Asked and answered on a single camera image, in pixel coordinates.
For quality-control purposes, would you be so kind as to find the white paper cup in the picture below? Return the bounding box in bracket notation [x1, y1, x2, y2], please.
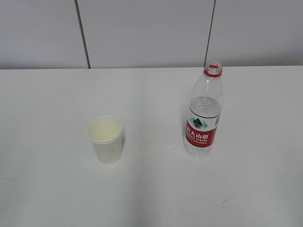
[87, 115, 123, 165]

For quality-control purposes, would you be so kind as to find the clear Nongfu Spring water bottle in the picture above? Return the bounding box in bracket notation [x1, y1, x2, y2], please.
[184, 61, 224, 157]

